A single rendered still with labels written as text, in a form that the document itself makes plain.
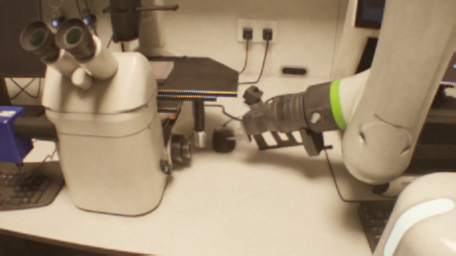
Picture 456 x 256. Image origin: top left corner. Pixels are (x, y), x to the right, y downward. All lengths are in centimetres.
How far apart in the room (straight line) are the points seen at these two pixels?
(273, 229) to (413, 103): 36
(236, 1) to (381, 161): 91
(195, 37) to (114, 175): 79
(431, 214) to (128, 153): 45
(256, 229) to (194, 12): 86
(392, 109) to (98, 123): 42
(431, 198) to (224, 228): 42
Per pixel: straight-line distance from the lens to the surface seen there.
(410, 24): 35
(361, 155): 45
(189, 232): 62
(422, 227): 27
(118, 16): 70
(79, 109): 56
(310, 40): 128
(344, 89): 58
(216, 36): 126
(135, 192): 62
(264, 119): 66
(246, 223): 64
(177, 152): 71
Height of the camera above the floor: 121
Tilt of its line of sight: 27 degrees down
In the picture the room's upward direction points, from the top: 1 degrees clockwise
